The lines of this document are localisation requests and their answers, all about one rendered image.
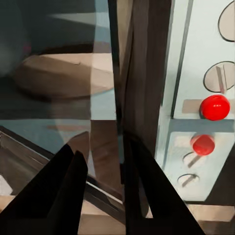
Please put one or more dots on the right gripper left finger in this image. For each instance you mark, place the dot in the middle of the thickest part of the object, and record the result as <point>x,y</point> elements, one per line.
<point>51,203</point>

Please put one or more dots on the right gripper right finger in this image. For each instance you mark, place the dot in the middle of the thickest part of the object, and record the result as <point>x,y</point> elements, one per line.
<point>170,214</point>

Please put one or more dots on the microwave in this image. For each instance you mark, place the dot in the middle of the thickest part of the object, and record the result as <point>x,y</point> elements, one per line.
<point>68,66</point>

